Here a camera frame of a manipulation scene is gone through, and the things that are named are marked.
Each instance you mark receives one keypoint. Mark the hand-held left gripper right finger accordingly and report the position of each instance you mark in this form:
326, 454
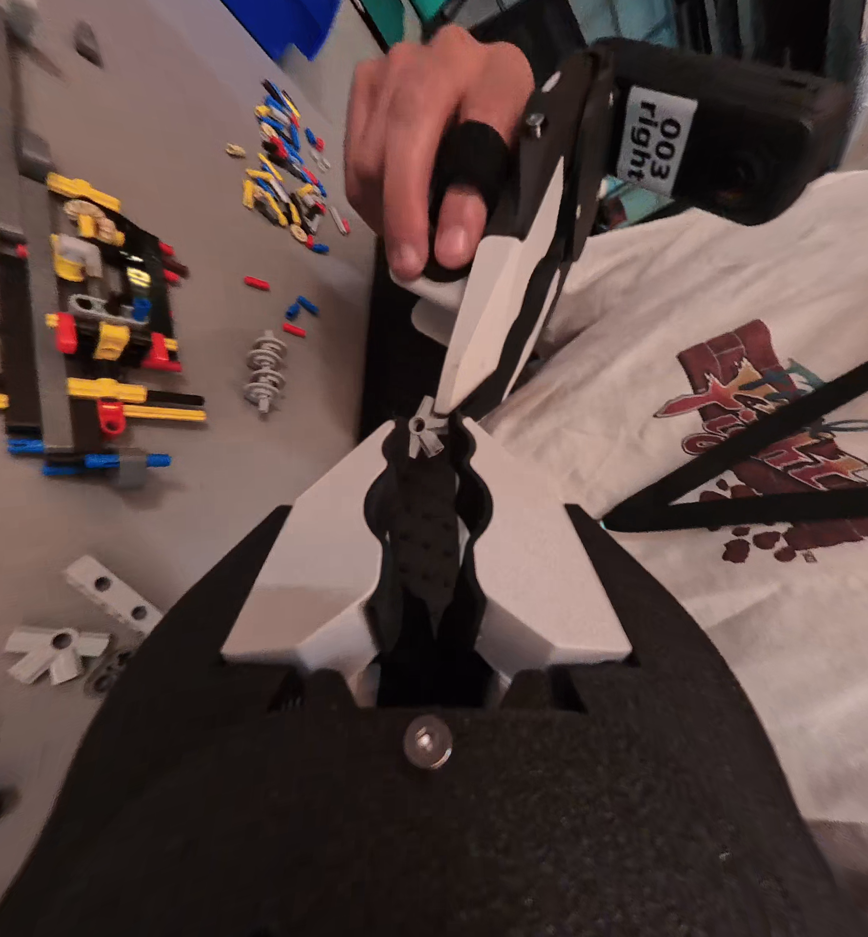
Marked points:
551, 578

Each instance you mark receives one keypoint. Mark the pile of colourful lego pieces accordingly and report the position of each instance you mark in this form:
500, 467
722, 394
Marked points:
287, 176

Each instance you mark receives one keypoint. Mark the person's right hand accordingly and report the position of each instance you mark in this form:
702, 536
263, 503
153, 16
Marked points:
419, 95

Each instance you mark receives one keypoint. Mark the grey three-branch lego connector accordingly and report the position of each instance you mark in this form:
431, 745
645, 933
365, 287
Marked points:
423, 428

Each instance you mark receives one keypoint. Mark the grey lego axle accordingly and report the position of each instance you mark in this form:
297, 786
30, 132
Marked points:
264, 407

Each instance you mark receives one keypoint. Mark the partly built lego chassis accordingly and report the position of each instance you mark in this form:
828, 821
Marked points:
46, 351

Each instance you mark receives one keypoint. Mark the white printed shirt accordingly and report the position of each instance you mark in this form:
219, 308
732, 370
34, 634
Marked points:
624, 329

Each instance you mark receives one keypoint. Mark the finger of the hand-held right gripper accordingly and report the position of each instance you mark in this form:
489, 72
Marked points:
492, 315
536, 337

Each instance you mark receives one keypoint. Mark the small black blue lego assembly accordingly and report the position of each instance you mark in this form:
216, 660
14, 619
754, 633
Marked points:
130, 472

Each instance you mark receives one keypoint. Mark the grey lego pulley disc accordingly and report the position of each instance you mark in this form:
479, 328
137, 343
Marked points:
267, 342
267, 380
260, 397
260, 360

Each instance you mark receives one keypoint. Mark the dark grey lego connector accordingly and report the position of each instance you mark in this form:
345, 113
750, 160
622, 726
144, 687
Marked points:
88, 44

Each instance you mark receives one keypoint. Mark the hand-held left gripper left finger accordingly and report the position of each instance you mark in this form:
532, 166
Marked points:
309, 578

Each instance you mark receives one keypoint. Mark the blue plastic bin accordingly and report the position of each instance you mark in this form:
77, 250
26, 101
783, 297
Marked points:
287, 22

